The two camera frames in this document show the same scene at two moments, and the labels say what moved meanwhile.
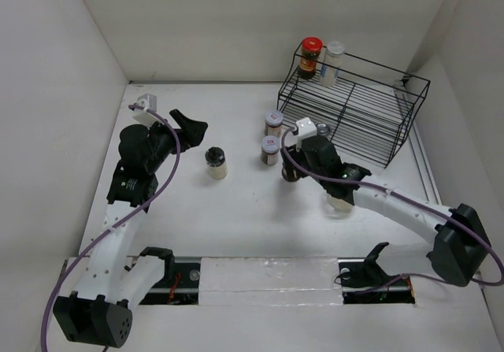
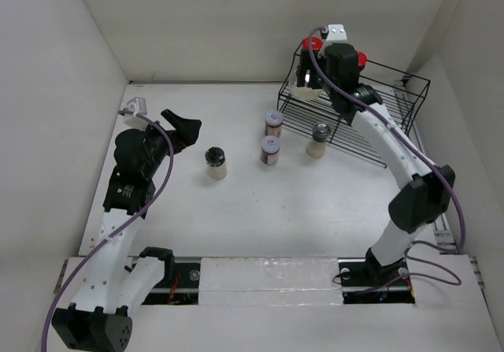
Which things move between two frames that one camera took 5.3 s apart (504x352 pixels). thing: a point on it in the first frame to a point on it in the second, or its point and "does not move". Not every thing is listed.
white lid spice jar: x=273 y=123 does not move
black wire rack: x=367 y=109 does not move
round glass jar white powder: x=339 y=205 to x=302 y=92
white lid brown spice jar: x=269 y=151 does not move
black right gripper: x=297 y=151 to x=303 y=67
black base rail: x=363 y=283 does not move
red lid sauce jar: x=290 y=174 to x=361 y=61
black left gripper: x=191 y=132 does not move
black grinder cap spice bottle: x=216 y=163 does not move
